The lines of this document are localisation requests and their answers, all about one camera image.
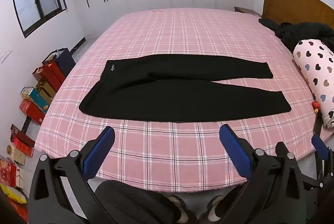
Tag pink plaid bed sheet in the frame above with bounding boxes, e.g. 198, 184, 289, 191
35, 8, 315, 192

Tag teal gift box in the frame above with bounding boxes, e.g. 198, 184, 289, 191
20, 87, 49, 113

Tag dark blue gift bag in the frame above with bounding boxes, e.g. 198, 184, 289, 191
42, 48, 76, 77

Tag red flat box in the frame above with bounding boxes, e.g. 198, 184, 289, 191
19, 99, 45, 125

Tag red yellow toy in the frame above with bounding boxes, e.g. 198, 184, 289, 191
311, 101, 320, 114

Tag heart pattern rolled quilt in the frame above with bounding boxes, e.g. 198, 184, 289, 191
293, 39, 334, 128

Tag wooden headboard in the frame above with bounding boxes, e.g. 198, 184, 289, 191
262, 0, 334, 27

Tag red gift box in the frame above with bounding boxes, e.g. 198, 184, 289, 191
32, 62, 65, 92

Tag black clothes pile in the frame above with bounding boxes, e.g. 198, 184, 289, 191
258, 18, 333, 53

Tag black pants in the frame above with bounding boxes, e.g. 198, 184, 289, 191
79, 54, 291, 123

